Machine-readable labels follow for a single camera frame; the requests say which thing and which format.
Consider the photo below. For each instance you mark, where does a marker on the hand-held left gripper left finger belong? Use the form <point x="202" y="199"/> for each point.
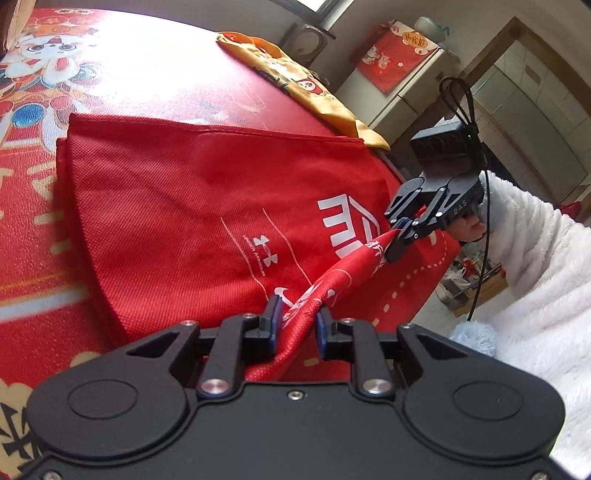
<point x="273" y="318"/>

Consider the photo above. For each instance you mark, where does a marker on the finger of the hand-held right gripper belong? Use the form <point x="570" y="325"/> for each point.
<point x="406" y="198"/>
<point x="406" y="240"/>

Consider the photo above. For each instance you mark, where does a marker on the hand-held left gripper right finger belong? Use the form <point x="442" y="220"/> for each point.
<point x="322" y="330"/>

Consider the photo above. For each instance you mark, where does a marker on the red shopping bag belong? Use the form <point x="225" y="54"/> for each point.
<point x="184" y="207"/>

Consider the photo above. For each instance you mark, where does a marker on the person's right forearm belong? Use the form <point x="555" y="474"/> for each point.
<point x="521" y="217"/>

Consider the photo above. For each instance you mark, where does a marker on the clear plastic bag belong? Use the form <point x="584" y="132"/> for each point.
<point x="431" y="25"/>

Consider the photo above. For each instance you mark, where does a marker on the yellow printed cloth bag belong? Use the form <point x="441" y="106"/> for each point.
<point x="304" y="83"/>

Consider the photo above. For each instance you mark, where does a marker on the person's right hand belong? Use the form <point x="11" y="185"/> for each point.
<point x="468" y="230"/>

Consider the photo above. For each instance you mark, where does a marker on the white refrigerator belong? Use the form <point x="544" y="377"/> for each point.
<point x="392" y="110"/>

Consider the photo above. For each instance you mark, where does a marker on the red printed cover cloth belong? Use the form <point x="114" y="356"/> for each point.
<point x="392" y="55"/>

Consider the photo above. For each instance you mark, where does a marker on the grey round fan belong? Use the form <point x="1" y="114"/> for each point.
<point x="307" y="41"/>

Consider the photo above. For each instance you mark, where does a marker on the red printed table mat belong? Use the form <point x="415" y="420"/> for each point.
<point x="138" y="74"/>

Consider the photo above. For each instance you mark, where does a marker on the wooden door frame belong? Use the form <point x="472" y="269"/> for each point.
<point x="489" y="44"/>

